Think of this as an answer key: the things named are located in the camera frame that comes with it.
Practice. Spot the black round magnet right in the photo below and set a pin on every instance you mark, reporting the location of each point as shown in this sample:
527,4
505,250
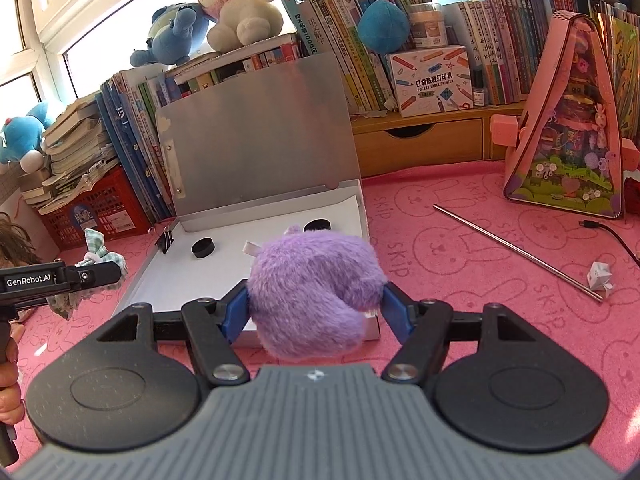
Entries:
320,224

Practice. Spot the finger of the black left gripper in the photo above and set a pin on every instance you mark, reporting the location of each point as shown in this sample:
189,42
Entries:
30,286

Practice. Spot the blue cat plush left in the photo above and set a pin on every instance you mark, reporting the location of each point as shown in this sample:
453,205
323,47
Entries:
21,139

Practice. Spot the purple fluffy plush heart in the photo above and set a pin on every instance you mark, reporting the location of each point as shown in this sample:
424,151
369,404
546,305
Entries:
309,293

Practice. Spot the row of upright blue books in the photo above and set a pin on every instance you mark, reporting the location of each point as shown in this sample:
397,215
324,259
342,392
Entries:
127,109

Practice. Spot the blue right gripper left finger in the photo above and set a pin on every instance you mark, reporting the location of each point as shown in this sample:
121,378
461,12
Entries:
236,315

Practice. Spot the green checkered cloth bow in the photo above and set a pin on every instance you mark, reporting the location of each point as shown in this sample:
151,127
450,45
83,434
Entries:
65,304

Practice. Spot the doll with brown hair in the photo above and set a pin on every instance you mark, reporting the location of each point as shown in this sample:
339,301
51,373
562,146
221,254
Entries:
16,248

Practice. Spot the black binder clip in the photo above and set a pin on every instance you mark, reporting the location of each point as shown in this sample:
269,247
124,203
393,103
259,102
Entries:
164,240

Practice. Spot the stack of worn books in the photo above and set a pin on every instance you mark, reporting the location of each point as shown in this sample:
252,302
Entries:
69,151

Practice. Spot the black round magnet left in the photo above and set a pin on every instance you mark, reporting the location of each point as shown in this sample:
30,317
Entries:
203,247

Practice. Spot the person's left hand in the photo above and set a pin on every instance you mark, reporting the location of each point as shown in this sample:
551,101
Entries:
12,408

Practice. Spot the pink white bunny plush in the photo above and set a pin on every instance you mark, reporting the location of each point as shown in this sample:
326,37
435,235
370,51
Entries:
240,23

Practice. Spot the row of books on shelf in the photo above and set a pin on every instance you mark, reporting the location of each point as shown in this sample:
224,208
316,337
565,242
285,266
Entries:
504,40

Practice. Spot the wooden drawer shelf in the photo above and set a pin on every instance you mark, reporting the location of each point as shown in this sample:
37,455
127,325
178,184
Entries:
392,142

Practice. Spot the white paper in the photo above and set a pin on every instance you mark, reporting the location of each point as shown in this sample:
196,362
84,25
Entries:
599,277

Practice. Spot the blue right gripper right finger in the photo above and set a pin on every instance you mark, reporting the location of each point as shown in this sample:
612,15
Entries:
399,312

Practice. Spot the blue elephant plush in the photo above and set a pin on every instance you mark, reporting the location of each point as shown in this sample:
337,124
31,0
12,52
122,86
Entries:
176,33

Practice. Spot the white pocket printer box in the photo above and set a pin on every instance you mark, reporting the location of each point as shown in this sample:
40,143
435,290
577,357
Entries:
431,81

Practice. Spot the silver cardboard box with lid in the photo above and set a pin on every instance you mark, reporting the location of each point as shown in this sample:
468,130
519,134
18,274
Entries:
247,159

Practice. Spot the red plastic basket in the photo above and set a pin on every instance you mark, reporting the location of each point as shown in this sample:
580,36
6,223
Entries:
110,207

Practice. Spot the black round magnet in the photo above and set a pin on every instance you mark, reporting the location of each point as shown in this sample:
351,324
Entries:
203,247
320,224

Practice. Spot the metal straw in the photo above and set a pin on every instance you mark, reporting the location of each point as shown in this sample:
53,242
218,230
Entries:
523,253

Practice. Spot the pink triangular dollhouse case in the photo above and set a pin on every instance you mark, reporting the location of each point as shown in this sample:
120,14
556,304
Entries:
565,151

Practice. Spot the horizontal books under plush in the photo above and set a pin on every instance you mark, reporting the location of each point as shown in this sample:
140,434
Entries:
283,48

